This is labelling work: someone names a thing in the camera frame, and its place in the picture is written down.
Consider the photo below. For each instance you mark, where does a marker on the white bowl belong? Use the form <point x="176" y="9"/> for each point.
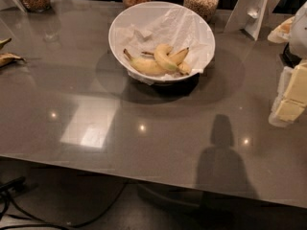
<point x="128" y="19"/>

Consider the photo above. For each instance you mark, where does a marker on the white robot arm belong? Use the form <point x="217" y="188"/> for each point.
<point x="294" y="32"/>

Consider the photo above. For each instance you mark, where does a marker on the white angled stand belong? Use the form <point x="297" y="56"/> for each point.
<point x="249" y="15"/>

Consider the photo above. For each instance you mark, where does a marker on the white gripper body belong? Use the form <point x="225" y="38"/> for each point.
<point x="299" y="33"/>

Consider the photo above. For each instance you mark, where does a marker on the white paper liner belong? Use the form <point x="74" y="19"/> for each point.
<point x="179" y="26"/>

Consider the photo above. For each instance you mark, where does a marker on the banana peel lower left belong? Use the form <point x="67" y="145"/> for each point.
<point x="7" y="58"/>

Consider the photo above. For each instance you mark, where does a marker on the banana peel tip left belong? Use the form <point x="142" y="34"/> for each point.
<point x="4" y="42"/>

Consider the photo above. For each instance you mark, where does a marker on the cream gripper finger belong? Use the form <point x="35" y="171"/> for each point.
<point x="297" y="87"/>
<point x="289" y="110"/>

